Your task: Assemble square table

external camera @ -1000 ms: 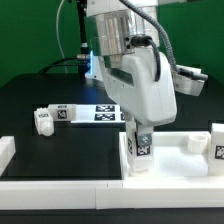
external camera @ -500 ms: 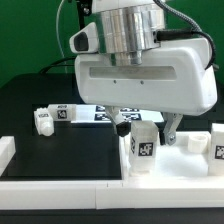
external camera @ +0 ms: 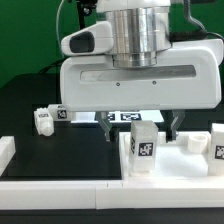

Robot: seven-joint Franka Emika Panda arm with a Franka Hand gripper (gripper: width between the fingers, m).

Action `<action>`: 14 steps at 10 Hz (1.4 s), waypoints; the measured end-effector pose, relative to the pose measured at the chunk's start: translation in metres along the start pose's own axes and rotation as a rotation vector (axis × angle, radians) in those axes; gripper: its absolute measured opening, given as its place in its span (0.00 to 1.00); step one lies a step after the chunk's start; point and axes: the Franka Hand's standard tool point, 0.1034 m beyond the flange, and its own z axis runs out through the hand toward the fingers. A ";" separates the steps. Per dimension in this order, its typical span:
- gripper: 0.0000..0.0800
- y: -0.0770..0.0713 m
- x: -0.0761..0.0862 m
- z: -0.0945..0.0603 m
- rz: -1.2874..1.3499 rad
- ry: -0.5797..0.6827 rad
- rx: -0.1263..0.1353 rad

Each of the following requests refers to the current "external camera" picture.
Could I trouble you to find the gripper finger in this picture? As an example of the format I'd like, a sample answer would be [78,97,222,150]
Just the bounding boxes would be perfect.
[165,110,185,142]
[96,112,118,142]

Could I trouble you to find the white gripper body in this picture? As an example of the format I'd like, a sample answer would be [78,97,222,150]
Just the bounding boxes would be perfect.
[60,22,223,112]

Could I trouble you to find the white square table top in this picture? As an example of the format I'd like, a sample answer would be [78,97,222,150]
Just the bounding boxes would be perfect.
[119,131,224,181]

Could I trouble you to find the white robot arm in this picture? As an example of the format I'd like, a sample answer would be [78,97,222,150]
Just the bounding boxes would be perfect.
[60,0,224,141]

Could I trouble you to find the white paper with tags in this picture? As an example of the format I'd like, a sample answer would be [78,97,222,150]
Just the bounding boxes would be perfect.
[72,110,164,124]

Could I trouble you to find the white front obstacle bar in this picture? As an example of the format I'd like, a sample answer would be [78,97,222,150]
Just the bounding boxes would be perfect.
[0,178,224,210]

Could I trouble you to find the white left obstacle block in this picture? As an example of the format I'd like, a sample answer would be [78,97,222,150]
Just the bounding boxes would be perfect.
[0,136,16,176]

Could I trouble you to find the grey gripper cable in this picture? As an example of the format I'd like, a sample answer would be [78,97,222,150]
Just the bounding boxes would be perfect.
[169,0,224,43]

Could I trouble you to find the black cable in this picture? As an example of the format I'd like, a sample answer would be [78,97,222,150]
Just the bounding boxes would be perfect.
[39,58,66,75]

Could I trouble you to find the black camera pole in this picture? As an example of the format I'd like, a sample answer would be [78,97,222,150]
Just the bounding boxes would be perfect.
[76,0,98,29]

